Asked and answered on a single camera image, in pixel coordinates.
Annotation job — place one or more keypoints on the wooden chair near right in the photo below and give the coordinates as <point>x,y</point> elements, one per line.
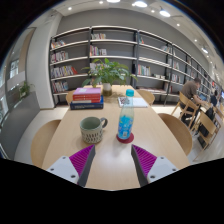
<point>179,130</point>

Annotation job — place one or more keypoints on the black backpack on chair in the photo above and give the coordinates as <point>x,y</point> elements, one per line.
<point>206,129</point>

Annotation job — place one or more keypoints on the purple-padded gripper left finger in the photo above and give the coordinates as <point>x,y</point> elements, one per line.
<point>75,168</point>

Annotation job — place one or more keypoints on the small plant at window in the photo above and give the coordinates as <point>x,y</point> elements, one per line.
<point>24,90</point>

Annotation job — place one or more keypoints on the wooden chair far left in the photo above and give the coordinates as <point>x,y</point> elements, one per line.
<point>69,96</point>

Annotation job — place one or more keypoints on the slatted wooden chair front right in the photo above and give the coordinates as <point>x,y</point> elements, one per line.
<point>196,125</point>

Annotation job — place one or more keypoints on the slatted wooden chair behind man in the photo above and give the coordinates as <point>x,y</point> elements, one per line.
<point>183,104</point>

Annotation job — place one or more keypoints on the large grey bookshelf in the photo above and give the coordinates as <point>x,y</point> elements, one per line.
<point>158,65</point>

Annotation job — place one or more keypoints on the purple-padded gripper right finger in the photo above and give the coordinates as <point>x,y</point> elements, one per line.
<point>149,167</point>

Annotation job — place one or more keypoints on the person in dark blue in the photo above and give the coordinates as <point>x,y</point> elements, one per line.
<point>213,99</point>

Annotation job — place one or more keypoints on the white open magazine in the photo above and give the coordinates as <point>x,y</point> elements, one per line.
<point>135,102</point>

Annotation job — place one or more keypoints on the dark blue bottom book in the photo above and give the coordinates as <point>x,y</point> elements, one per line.
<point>81,106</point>

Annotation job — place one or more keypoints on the green potted plant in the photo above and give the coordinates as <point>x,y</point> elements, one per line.
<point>107,72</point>

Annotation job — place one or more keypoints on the seated man brown shirt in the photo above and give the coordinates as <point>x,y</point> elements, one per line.
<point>189,90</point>

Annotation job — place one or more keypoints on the grey-green patterned mug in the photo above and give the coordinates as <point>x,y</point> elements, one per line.
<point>92,129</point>

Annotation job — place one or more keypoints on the wooden chair far right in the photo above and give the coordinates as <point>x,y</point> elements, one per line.
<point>147,96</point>

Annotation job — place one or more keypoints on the red middle book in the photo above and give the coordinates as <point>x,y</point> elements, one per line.
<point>86,99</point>

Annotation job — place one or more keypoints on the dark red round coaster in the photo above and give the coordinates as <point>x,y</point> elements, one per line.
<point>125,141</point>

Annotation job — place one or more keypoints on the clear water bottle blue cap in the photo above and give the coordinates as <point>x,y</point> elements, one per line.
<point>126,117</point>

